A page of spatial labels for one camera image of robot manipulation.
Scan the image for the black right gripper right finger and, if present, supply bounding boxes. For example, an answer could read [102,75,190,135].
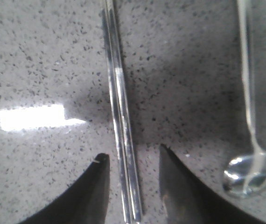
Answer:
[159,144,263,224]

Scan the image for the silver metal chopstick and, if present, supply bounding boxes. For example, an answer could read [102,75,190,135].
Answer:
[101,0,132,224]
[106,0,143,224]

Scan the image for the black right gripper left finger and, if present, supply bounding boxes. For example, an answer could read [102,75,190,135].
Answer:
[21,153,110,224]

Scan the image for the silver metal spoon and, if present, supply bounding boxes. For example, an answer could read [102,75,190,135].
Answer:
[222,0,266,198]

